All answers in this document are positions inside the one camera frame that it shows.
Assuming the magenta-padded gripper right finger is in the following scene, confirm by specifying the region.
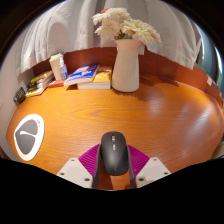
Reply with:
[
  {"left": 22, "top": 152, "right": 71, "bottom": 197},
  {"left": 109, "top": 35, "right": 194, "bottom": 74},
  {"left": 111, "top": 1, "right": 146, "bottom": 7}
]
[{"left": 127, "top": 144, "right": 172, "bottom": 189}]

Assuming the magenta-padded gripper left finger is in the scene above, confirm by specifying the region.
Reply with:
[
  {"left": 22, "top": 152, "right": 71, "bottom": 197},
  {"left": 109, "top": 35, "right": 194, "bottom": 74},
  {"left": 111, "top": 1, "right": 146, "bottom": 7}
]
[{"left": 56, "top": 143, "right": 102, "bottom": 190}]

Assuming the black computer mouse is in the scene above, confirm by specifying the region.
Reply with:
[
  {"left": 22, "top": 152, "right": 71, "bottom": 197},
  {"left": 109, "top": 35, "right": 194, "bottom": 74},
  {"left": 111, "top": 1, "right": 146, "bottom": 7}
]
[{"left": 100, "top": 131, "right": 130, "bottom": 177}]

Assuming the round white grey mouse pad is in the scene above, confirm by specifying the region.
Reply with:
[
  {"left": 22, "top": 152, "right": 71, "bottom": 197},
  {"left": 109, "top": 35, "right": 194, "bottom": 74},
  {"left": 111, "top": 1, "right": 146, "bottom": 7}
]
[{"left": 13, "top": 113, "right": 46, "bottom": 162}]

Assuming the yellow and white book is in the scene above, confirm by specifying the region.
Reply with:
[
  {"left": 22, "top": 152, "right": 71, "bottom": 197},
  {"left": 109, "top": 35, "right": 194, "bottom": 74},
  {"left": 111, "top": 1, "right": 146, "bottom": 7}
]
[{"left": 25, "top": 83, "right": 52, "bottom": 98}]

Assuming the red book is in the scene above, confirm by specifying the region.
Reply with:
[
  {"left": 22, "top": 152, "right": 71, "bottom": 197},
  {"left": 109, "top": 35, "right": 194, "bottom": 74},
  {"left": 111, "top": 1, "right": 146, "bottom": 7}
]
[{"left": 47, "top": 79, "right": 66, "bottom": 89}]

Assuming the green and black mug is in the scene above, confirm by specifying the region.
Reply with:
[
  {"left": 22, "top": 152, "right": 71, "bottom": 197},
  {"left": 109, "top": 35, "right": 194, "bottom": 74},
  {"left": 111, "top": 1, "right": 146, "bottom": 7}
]
[{"left": 13, "top": 87, "right": 27, "bottom": 104}]

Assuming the orange yellow book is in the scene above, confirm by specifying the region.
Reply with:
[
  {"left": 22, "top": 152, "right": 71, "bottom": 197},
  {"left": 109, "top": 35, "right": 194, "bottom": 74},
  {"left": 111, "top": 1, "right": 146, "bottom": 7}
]
[{"left": 77, "top": 65, "right": 113, "bottom": 90}]

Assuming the white ceramic vase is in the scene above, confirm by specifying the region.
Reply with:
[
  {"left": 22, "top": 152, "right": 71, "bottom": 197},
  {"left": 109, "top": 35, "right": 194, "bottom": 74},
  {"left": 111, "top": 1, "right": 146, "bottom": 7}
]
[{"left": 111, "top": 38, "right": 143, "bottom": 93}]

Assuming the white lidded tumbler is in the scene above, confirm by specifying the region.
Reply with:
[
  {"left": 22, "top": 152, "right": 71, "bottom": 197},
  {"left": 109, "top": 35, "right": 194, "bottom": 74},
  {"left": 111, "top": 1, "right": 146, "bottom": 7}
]
[{"left": 49, "top": 52, "right": 65, "bottom": 81}]

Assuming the white curtain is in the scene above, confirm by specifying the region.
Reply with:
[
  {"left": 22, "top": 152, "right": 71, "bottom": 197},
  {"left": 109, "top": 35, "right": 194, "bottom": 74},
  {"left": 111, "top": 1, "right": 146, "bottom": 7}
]
[{"left": 14, "top": 0, "right": 204, "bottom": 76}]

